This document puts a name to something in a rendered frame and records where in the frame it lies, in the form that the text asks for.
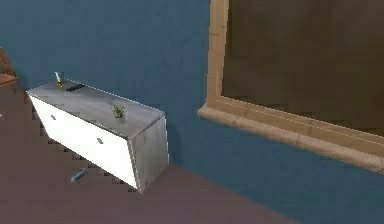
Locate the small green potted plant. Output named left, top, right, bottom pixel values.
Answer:
left=111, top=104, right=127, bottom=125

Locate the white grey cabinet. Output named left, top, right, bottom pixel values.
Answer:
left=26, top=78, right=170, bottom=194

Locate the wooden framed window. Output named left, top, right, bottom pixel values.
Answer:
left=196, top=0, right=384, bottom=176

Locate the black remote control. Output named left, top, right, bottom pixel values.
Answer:
left=65, top=83, right=86, bottom=93

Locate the blue cylinder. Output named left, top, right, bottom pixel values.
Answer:
left=70, top=167, right=89, bottom=184

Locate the brown wooden chair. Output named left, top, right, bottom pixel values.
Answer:
left=0, top=47, right=29, bottom=104

